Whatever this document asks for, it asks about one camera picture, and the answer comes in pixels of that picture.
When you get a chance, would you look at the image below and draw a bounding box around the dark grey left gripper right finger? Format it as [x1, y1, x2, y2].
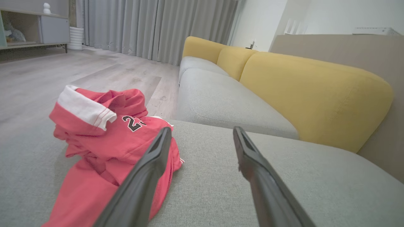
[233, 126, 317, 227]

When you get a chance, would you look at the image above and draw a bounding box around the grey sofa seat cushion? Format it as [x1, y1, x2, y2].
[179, 56, 230, 84]

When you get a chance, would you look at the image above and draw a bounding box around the grey pleated curtain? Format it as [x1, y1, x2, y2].
[83, 0, 239, 66]

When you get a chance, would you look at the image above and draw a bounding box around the white ribbed cylinder appliance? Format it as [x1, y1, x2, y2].
[68, 26, 84, 51]

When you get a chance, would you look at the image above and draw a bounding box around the large grey sofa seat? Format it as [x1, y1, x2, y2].
[0, 118, 404, 227]

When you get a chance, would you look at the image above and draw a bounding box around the red basketball jersey number 22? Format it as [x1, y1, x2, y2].
[41, 84, 185, 227]

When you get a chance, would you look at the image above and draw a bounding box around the grey sofa back cushion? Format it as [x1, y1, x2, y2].
[175, 68, 300, 140]

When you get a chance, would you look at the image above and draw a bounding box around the low grey wooden cabinet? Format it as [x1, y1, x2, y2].
[0, 9, 70, 54]

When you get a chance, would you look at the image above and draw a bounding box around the toy inside cabinet shelf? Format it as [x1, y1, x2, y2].
[4, 23, 26, 43]

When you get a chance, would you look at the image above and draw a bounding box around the yellow sofa back cushion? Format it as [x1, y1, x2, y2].
[239, 51, 394, 154]
[217, 46, 259, 82]
[182, 36, 228, 64]

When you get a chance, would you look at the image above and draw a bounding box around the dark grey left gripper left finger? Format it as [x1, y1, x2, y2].
[93, 127, 172, 227]

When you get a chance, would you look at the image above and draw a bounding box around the flat white box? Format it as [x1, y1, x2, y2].
[352, 27, 401, 36]

